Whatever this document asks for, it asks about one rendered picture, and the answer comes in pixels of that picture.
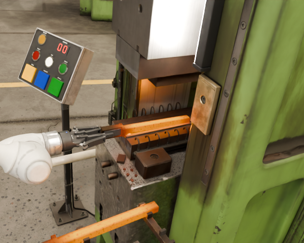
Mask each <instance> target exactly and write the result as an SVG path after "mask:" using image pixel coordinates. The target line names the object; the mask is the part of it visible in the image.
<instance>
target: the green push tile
mask: <svg viewBox="0 0 304 243"><path fill-rule="evenodd" d="M63 85H64V82H62V81H60V80H58V79H56V78H54V77H53V78H52V80H51V83H50V85H49V88H48V91H47V92H49V93H51V94H52V95H54V96H56V97H59V95H60V92H61V90H62V87H63Z"/></svg>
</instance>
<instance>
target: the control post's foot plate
mask: <svg viewBox="0 0 304 243"><path fill-rule="evenodd" d="M49 205H50V209H51V211H52V213H53V217H54V219H55V222H56V224H57V225H58V226H61V225H65V224H68V223H73V222H75V221H78V220H82V219H85V218H88V217H89V215H88V213H87V212H86V211H85V210H81V209H74V208H73V205H72V210H71V207H70V203H68V212H67V208H66V202H65V199H64V200H60V201H57V202H52V203H50V204H49ZM74 207H76V208H83V209H85V208H84V206H83V204H82V202H81V200H80V197H79V196H77V194H75V197H74Z"/></svg>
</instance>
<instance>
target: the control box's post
mask: <svg viewBox="0 0 304 243"><path fill-rule="evenodd" d="M61 113H62V131H66V130H68V131H69V132H70V130H69V105H66V104H62V103H61ZM69 154H70V151H67V152H63V156H64V155H69ZM64 181H65V184H66V185H68V184H71V164H70V163H67V164H64ZM65 202H66V208H67V212H68V203H70V207H71V210H72V198H71V185H69V186H65Z"/></svg>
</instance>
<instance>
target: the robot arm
mask: <svg viewBox="0 0 304 243"><path fill-rule="evenodd" d="M100 127H102V126H100ZM100 127H99V126H98V125H96V126H85V127H75V126H74V127H73V131H71V132H69V131H68V130H66V131H61V132H57V131H50V132H46V133H39V134H35V133H30V134H23V135H16V136H12V137H9V138H7V139H5V140H3V141H1V142H0V166H1V167H2V168H3V170H4V172H5V173H7V174H9V175H11V176H13V177H15V178H17V179H19V180H21V181H23V182H25V183H27V184H31V185H37V184H40V183H42V182H44V181H45V180H47V179H48V177H49V175H50V173H51V170H52V168H53V164H52V159H51V156H55V155H60V154H61V152H64V151H69V150H72V149H73V148H74V147H81V148H83V150H87V149H88V148H90V147H93V146H96V145H99V144H102V143H105V142H106V138H109V137H113V136H118V135H121V130H122V129H121V128H120V129H114V130H108V131H104V133H101V129H100Z"/></svg>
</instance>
